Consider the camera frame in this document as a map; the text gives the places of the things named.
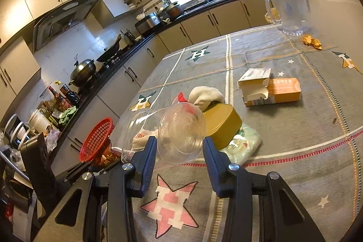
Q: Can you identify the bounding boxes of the steel pot with lid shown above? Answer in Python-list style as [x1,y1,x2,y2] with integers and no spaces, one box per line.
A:
[159,1,185,19]

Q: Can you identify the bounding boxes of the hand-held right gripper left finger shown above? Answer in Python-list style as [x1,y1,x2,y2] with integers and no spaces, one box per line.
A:
[32,136,158,242]

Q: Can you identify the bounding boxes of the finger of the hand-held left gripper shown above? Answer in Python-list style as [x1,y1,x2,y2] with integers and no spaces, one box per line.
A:
[54,164,95,186]

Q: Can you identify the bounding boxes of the clear glass pitcher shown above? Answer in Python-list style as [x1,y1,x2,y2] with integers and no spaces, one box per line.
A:
[265,0,311,37]

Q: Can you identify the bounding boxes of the black kitchen countertop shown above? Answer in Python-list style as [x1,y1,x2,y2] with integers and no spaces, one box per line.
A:
[54,0,268,143]

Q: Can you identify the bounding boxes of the range hood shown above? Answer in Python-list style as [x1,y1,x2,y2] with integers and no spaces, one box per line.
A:
[32,0,103,53]

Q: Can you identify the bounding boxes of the white cloth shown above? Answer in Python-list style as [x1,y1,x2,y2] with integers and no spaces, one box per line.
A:
[188,86,225,112]

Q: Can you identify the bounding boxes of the beige lower cabinets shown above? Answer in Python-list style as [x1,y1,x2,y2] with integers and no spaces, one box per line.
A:
[49,0,281,174]

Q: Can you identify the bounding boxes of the red plastic basket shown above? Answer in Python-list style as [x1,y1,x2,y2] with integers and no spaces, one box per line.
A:
[79,117,114,163]

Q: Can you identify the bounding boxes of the black wok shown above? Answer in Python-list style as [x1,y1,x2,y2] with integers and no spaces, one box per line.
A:
[96,34,123,63]

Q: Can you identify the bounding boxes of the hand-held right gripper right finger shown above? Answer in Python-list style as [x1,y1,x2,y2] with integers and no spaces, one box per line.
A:
[203,137,326,242]

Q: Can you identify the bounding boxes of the black kettle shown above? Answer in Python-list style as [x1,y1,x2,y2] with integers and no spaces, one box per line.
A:
[121,29,137,46]

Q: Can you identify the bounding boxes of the steel lidded wok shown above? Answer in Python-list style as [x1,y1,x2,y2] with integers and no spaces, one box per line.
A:
[68,54,97,88]

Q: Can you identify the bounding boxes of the grey star-print tablecloth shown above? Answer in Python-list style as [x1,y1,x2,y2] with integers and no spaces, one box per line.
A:
[113,24,363,242]

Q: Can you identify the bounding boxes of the white electric cooker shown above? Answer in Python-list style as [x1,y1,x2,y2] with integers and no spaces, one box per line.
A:
[28,109,54,135]

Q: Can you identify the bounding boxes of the white plastic bag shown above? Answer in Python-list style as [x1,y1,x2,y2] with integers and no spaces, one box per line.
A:
[133,129,159,152]

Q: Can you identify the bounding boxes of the yellow round tin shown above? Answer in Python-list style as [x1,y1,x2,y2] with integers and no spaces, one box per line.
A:
[203,103,243,151]

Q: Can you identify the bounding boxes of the green tissue packet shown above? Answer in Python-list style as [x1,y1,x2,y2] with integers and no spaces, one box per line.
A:
[221,123,263,169]

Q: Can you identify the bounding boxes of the orange medicine box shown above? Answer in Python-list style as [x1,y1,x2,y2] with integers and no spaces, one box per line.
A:
[238,68,302,107]

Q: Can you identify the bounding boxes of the group of sauce bottles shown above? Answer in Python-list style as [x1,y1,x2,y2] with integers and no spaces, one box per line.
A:
[42,82,81,118]

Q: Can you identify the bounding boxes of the red printed gift box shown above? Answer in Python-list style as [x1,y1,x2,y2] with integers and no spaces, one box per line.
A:
[90,143,123,172]

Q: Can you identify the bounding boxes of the golden crumpled wrappers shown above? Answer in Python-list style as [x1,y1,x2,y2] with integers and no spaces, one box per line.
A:
[301,35,323,50]

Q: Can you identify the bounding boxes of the silver rice cooker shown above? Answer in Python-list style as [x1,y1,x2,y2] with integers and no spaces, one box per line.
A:
[134,12,163,36]

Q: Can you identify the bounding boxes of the red plastic wrapper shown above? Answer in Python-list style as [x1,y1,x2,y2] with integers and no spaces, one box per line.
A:
[172,92,197,115]

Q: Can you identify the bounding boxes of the green rag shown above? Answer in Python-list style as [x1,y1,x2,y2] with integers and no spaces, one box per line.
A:
[57,106,78,126]

